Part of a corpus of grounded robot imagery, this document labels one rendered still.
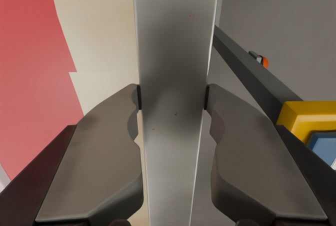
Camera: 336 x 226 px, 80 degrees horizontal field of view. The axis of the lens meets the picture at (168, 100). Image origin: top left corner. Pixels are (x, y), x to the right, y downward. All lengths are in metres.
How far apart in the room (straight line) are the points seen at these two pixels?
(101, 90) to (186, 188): 0.10
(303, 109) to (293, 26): 1.11
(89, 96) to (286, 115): 0.20
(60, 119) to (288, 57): 1.31
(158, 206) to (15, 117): 0.14
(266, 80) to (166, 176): 0.30
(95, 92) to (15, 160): 0.11
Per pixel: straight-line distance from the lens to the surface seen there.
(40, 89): 0.18
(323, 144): 0.25
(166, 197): 0.18
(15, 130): 0.21
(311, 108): 0.25
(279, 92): 0.37
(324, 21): 1.43
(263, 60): 0.53
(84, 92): 0.16
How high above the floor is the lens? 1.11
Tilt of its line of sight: 59 degrees down
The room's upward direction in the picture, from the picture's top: 176 degrees clockwise
